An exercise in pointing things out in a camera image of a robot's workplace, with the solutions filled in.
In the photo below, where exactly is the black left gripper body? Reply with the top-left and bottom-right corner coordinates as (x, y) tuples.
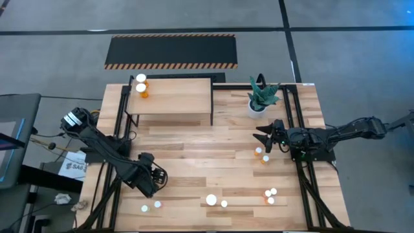
(132, 152), (160, 199)

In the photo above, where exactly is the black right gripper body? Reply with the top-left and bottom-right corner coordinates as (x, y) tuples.
(274, 118), (290, 153)

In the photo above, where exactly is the snake plant white pot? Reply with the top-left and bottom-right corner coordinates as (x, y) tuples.
(247, 76), (281, 120)

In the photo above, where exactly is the crumpled brown paper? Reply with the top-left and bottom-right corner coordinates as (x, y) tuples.
(71, 199), (89, 212)

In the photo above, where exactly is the printed white paper sheet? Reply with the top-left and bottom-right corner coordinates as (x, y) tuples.
(58, 150), (87, 182)

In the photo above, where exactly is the crumpled white paper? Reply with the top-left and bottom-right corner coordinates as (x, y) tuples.
(54, 193), (72, 205)

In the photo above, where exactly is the black floor stand base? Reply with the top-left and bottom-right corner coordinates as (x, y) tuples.
(17, 164), (84, 195)

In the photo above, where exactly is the black hazard-striped floor mat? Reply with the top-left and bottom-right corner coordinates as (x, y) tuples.
(103, 33), (239, 71)

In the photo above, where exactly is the dark screen blue edge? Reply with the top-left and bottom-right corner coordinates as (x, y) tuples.
(0, 118), (26, 182)

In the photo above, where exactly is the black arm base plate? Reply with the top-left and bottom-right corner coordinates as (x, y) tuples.
(80, 147), (132, 164)
(290, 147), (336, 162)

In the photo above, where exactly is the wooden shelf black frame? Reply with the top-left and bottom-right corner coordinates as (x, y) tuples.
(124, 73), (214, 128)

